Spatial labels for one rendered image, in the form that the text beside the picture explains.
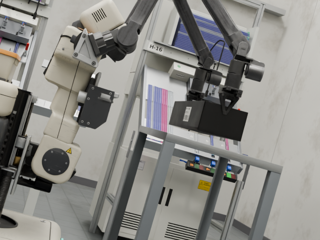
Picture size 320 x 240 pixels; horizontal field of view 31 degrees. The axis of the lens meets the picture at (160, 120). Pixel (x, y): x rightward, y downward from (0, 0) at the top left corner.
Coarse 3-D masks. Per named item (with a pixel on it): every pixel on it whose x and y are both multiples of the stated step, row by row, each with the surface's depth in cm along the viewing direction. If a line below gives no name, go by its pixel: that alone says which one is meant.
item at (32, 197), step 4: (32, 188) 352; (32, 192) 352; (36, 192) 352; (28, 196) 352; (32, 196) 352; (36, 196) 353; (28, 200) 352; (32, 200) 352; (36, 200) 353; (28, 204) 352; (32, 204) 352; (24, 208) 351; (28, 208) 352; (32, 208) 352; (24, 212) 352; (28, 212) 352; (32, 212) 352
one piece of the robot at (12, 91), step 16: (0, 80) 206; (0, 96) 204; (16, 96) 222; (32, 96) 228; (0, 112) 205; (16, 112) 225; (0, 128) 205; (16, 128) 226; (0, 144) 215; (0, 160) 224; (0, 176) 225; (0, 192) 219; (0, 208) 219
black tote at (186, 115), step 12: (180, 108) 254; (192, 108) 232; (204, 108) 215; (216, 108) 216; (180, 120) 247; (192, 120) 226; (204, 120) 215; (216, 120) 216; (228, 120) 217; (240, 120) 218; (204, 132) 230; (216, 132) 216; (228, 132) 217; (240, 132) 218
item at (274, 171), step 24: (144, 144) 272; (168, 144) 207; (192, 144) 208; (168, 168) 207; (216, 168) 281; (264, 168) 213; (120, 192) 274; (216, 192) 279; (264, 192) 214; (120, 216) 271; (144, 216) 206; (264, 216) 214
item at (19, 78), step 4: (44, 0) 400; (8, 8) 395; (24, 12) 397; (36, 16) 399; (40, 20) 400; (36, 28) 400; (24, 64) 400; (20, 68) 400; (20, 72) 400; (20, 76) 400; (20, 80) 400
